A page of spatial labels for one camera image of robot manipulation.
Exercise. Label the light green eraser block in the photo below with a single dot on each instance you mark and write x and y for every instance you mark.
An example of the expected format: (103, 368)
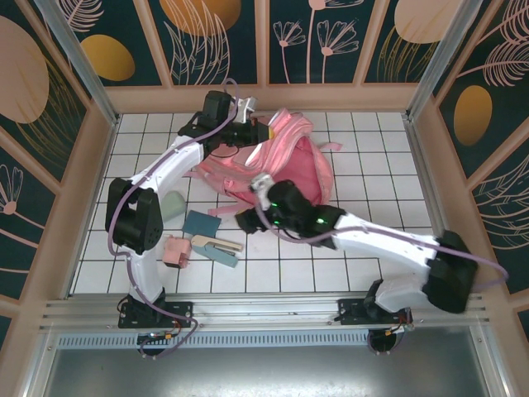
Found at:
(174, 204)

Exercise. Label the aluminium corner post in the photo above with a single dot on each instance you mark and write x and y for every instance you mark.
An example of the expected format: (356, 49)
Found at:
(81, 66)
(440, 62)

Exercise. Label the small teal notebook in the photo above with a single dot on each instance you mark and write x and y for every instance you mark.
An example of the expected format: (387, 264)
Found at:
(201, 224)

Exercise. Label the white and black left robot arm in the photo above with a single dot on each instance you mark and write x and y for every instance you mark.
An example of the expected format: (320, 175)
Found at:
(169, 163)

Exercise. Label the grey metal sheet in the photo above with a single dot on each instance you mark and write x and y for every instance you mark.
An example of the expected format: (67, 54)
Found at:
(264, 372)

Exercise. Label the pink backpack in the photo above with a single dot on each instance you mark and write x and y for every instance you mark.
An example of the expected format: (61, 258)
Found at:
(289, 165)

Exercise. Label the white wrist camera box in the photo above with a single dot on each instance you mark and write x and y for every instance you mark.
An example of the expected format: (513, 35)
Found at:
(246, 108)
(261, 183)

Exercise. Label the beige and teal stapler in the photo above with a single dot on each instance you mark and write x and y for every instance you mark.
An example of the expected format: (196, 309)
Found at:
(215, 248)

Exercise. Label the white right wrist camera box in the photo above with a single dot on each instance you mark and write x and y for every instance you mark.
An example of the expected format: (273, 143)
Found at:
(261, 183)

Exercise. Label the aluminium side rail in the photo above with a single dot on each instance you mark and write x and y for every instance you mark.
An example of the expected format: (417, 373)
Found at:
(416, 144)

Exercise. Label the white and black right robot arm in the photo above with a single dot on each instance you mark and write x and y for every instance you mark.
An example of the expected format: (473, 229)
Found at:
(388, 244)

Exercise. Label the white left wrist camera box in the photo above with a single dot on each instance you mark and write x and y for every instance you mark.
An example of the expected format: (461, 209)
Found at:
(246, 108)

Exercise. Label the aluminium rail frame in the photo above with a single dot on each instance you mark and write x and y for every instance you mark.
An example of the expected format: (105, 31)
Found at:
(264, 308)

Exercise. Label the small pink box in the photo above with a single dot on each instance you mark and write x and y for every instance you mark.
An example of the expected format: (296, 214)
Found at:
(175, 250)

